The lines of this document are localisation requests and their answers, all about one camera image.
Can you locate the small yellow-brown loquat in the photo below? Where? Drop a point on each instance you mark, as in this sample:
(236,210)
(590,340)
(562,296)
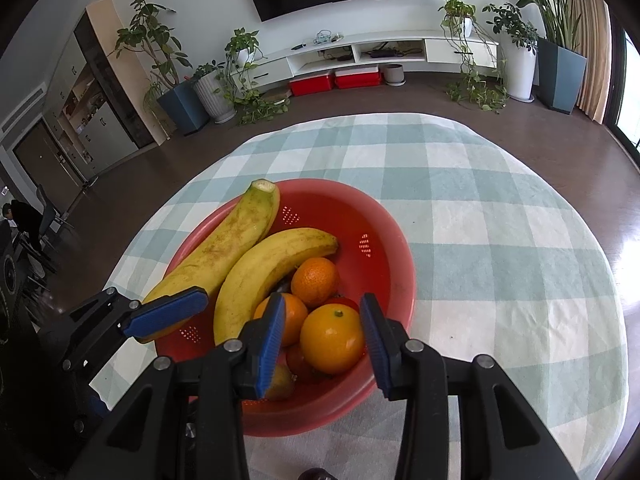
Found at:
(282,384)

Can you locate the curved yellow banana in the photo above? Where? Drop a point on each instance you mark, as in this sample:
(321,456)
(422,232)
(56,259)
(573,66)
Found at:
(259,270)

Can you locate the large plant in blue pot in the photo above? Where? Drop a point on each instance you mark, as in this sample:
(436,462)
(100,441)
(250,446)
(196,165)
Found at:
(561,68)

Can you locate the small round grey pot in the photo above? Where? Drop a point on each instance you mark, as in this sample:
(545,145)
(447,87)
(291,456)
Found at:
(394,75)

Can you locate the mandarin orange in bowl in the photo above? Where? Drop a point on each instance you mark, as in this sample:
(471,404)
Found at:
(315,281)

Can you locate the plant in ribbed white pot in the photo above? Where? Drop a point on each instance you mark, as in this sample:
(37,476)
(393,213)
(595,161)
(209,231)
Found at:
(211,91)

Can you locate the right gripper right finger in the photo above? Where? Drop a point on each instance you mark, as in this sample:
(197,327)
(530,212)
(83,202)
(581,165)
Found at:
(502,437)

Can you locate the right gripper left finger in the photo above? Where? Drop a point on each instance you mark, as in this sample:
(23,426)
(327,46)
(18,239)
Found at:
(183,420)

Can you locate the beige curtain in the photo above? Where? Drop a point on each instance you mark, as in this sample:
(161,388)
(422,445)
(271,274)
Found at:
(594,37)

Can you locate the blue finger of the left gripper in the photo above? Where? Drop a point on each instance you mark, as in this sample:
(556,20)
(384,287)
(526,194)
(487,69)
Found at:
(158,316)

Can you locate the tall plant in blue pot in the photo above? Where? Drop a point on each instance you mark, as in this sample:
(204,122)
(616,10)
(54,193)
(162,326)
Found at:
(147,34)

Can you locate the long yellow banana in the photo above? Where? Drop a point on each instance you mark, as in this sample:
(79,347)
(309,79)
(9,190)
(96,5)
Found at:
(210,263)

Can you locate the wooden cabinet shelving unit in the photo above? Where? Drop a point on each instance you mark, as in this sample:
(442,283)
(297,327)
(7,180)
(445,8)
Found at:
(95,102)

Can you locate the dark cherry with stem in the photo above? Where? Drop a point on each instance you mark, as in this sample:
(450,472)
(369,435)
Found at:
(316,473)

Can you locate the red storage box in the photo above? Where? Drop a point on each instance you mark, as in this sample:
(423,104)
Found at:
(311,83)
(358,77)

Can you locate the trailing pothos plant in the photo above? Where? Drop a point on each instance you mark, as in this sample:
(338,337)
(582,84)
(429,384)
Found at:
(480,81)

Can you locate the large orange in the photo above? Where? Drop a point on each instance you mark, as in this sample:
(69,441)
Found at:
(331,338)

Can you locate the white TV console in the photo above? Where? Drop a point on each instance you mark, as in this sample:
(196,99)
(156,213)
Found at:
(417,50)

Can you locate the red plastic colander bowl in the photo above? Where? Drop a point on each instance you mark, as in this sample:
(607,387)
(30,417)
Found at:
(329,363)

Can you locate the pothos on console left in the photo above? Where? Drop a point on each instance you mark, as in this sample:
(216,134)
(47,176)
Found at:
(238,85)

